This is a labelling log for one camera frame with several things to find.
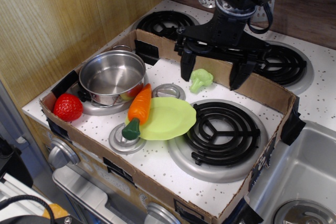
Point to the light green toy plate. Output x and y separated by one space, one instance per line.
169 117

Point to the back right black burner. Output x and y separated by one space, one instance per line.
283 64

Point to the silver oven front knob left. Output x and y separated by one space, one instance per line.
61 154

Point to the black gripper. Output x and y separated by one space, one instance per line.
221 38

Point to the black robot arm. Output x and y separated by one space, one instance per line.
242 9

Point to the silver knob near plate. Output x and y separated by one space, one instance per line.
121 145

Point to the silver toy sink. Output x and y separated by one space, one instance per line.
298 186

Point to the front right black burner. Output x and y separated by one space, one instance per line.
223 134

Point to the silver oven knob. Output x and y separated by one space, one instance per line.
158 214
61 154

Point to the red toy strawberry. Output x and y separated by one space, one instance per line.
68 107

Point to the back left black burner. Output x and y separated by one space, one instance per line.
165 23

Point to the hanging metal spatula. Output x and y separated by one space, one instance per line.
260 14

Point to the black burner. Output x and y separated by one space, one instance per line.
283 64
165 23
223 134

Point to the silver oven front knob right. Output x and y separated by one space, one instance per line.
158 214

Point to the orange toy carrot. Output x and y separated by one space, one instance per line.
138 113

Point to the stainless steel pot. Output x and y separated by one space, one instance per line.
113 77

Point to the silver knob behind plate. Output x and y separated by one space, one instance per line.
169 90

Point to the green toy broccoli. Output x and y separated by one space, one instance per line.
200 78

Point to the silver oven door handle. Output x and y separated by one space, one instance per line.
104 203

